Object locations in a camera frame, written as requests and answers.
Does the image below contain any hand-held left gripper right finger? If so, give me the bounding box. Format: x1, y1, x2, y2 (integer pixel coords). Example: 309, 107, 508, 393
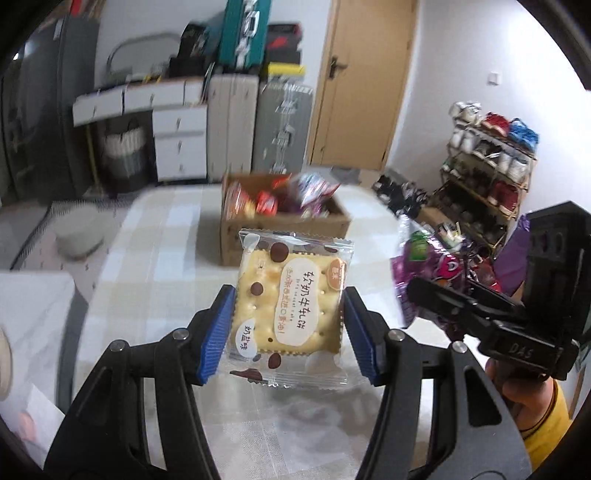
343, 286, 532, 480

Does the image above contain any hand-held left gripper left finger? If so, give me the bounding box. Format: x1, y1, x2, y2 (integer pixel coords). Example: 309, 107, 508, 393
44, 284, 237, 480

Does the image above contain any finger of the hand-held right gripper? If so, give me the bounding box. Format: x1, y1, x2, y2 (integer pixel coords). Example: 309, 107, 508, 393
464, 281, 525, 319
406, 276, 497, 344

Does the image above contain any purple snack packet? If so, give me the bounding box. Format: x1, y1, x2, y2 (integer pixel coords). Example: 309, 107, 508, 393
390, 217, 502, 328

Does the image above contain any clear cracker packet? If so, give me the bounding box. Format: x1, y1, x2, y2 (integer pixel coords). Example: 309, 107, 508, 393
219, 227, 355, 387

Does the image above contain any person's right forearm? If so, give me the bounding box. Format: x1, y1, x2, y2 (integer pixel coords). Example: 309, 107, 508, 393
522, 381, 573, 472

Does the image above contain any person's right hand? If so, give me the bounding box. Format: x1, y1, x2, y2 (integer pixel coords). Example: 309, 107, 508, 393
485, 357, 557, 425

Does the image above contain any purple bag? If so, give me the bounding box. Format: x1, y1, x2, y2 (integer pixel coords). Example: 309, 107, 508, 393
496, 215, 532, 296

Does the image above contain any wooden shoe rack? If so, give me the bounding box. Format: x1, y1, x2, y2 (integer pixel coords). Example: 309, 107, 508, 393
431, 134, 539, 250

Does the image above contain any pile of dark shoes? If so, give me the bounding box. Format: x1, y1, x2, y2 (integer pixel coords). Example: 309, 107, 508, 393
372, 173, 432, 217

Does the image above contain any heap of mixed snack packets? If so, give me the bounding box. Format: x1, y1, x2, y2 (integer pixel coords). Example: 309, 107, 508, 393
225, 173, 341, 220

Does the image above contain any shoe rack with shoes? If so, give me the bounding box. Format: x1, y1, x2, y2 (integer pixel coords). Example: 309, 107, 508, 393
438, 100, 540, 217

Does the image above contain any white round pouf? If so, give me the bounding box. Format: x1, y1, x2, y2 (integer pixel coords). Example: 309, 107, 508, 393
55, 205, 105, 258

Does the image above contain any white grey appliance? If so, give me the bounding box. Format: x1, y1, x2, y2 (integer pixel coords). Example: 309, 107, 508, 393
0, 271, 90, 416

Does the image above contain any white drawer desk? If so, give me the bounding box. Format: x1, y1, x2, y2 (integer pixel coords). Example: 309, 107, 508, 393
72, 76, 208, 183

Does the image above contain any woven basket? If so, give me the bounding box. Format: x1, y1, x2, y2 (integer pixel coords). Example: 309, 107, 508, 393
99, 117, 148, 192

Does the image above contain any beige suitcase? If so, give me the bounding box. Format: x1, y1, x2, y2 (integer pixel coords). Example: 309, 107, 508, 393
206, 74, 259, 183

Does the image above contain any silver suitcase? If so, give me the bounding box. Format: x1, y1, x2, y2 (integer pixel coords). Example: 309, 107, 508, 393
252, 80, 315, 176

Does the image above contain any patterned floor rug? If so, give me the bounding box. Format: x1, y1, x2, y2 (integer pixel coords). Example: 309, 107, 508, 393
0, 198, 139, 278

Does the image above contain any wooden broom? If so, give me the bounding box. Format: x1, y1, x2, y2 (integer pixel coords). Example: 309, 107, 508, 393
85, 124, 100, 190

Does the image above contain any wooden door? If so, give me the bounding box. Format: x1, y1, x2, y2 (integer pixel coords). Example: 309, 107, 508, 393
307, 0, 419, 171

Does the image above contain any black storage box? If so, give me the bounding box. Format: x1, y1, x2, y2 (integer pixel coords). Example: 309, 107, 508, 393
168, 55, 206, 79

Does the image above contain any yellow black shoe box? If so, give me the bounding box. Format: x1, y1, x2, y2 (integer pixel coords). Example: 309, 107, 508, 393
261, 62, 305, 79

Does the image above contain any dark refrigerator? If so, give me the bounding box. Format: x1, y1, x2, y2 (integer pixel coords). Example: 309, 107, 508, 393
0, 18, 100, 204

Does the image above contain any plain black box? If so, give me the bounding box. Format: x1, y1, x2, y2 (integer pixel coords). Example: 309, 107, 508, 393
265, 48, 301, 65

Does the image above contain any teal suitcase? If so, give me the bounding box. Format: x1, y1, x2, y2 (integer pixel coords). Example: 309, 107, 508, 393
218, 0, 272, 71

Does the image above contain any black printed bag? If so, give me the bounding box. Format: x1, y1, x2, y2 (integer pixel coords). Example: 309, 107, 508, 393
179, 21, 211, 58

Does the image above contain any curved metal frame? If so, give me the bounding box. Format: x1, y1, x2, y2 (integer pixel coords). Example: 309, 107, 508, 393
107, 32, 182, 75

